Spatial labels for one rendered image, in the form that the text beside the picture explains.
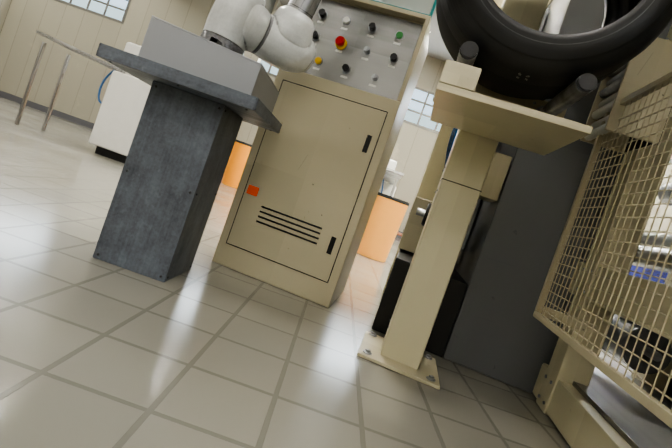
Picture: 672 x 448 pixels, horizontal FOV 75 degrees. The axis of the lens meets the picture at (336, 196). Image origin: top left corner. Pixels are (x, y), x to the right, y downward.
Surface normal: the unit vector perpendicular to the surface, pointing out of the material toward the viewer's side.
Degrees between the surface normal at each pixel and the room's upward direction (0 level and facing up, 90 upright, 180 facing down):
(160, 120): 90
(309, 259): 90
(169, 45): 90
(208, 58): 90
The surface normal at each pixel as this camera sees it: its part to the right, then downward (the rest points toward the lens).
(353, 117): -0.17, -0.05
